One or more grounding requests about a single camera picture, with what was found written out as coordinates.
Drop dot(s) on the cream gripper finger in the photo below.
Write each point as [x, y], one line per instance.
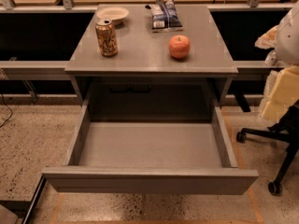
[268, 40]
[280, 92]

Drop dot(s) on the red apple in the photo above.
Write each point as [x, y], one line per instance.
[179, 46]

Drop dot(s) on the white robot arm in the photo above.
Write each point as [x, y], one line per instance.
[287, 46]

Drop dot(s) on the open grey top drawer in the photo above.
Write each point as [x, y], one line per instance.
[170, 140]

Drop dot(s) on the clear sanitizer bottle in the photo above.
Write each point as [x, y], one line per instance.
[271, 59]

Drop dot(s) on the black office chair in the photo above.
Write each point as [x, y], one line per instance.
[278, 145]

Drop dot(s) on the blue chip bag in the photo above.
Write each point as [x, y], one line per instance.
[165, 16]

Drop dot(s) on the grey cabinet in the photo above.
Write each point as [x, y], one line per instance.
[143, 82]

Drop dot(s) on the white paper bowl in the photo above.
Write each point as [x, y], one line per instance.
[115, 14]

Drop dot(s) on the gold soda can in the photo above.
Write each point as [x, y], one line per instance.
[106, 37]

